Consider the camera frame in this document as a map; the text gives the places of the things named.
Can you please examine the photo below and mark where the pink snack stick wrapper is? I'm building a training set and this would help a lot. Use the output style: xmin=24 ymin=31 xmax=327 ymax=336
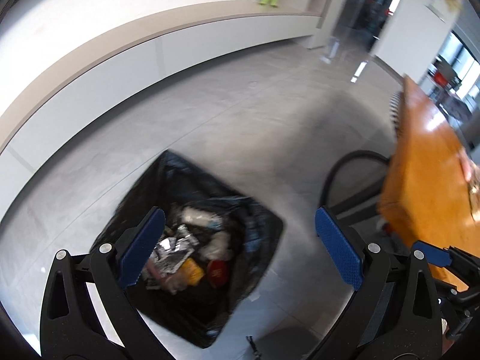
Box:
xmin=459 ymin=148 xmax=476 ymax=183

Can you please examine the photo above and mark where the silver foil wrapper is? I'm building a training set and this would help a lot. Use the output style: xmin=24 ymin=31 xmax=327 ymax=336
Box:
xmin=141 ymin=224 xmax=199 ymax=294

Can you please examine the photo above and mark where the black curved chair frame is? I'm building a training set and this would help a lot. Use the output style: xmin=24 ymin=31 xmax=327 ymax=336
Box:
xmin=318 ymin=150 xmax=391 ymax=225

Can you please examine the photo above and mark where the checkered black white rug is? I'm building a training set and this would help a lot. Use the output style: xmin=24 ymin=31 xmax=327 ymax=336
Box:
xmin=389 ymin=91 xmax=403 ymax=136

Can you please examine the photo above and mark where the black trash bag bin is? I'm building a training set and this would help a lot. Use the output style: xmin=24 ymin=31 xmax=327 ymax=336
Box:
xmin=93 ymin=150 xmax=283 ymax=349

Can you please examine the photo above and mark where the white crumpled tissue trash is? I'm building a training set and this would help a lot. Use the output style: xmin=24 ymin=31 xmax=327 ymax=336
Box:
xmin=181 ymin=206 xmax=231 ymax=261

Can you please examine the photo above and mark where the long white low cabinet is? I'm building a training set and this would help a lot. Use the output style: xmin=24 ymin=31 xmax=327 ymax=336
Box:
xmin=1 ymin=0 xmax=319 ymax=211

